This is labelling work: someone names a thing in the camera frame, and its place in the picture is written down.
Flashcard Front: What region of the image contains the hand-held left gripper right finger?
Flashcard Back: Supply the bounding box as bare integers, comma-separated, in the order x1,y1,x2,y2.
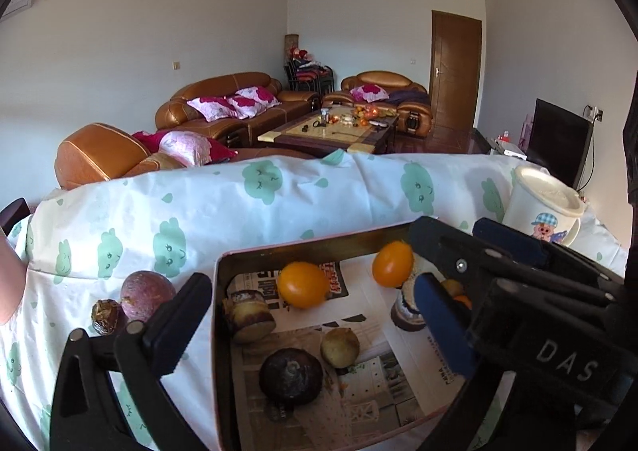
414,273,505,451

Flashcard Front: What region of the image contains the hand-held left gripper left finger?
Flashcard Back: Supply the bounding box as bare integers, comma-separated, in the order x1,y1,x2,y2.
47,272,215,451

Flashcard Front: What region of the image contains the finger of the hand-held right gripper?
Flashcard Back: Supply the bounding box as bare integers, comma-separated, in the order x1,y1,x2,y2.
408,216,505,293
473,218,619,306

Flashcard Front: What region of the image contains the purple passion fruit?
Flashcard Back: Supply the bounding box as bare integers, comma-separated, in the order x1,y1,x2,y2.
120,270,177,323

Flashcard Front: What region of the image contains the pink tin box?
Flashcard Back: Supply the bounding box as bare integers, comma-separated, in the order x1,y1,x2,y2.
212,218,479,451

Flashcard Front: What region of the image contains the orange tomato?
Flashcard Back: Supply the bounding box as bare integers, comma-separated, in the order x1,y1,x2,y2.
278,262,331,309
372,240,415,288

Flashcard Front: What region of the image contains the small brown water chestnut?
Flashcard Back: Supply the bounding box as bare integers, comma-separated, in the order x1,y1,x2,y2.
91,299,123,336

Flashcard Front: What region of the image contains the small tan round fruit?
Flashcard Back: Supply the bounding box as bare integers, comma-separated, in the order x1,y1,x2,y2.
320,326,360,369

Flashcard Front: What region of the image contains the white lidded cartoon mug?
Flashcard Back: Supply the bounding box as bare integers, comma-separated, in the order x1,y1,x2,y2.
501,166,588,247

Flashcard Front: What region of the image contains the printed paper sheet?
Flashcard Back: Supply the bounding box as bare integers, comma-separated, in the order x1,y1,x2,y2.
229,256,467,451

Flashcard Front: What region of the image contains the black television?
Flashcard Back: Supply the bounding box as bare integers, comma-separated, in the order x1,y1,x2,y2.
526,98,594,190

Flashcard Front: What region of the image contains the white cloth with green clouds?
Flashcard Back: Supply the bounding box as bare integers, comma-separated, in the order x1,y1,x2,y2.
0,151,630,451

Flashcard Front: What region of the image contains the purple blanket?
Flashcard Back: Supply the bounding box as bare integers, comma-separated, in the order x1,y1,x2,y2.
386,89,429,105

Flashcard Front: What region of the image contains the pile of oranges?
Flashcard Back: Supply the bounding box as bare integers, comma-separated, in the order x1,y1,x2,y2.
349,103,394,125

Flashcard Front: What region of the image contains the dark wooden coffee table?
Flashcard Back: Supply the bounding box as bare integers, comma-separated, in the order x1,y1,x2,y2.
256,104,400,155

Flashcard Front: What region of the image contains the white pillow with magenta flowers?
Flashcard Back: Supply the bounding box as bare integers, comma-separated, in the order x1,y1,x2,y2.
234,86,281,109
350,85,390,104
222,95,260,119
187,96,235,122

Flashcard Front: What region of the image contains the brown wooden door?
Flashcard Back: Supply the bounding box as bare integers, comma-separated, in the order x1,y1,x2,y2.
429,10,483,130

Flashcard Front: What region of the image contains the pale pink pillow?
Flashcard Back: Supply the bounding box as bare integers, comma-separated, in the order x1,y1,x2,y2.
158,131,213,167

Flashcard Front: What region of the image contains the brown leather armchair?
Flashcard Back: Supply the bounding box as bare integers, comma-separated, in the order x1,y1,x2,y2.
323,71,430,138

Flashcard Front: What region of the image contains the dark furniture piece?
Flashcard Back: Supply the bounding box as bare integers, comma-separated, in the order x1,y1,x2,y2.
0,198,32,232

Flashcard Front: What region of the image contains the stack of dark chairs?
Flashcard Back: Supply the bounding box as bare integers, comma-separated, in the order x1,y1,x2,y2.
284,57,334,94

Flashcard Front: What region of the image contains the brown leather three-seat sofa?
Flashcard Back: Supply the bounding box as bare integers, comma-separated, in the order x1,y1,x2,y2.
154,72,322,148

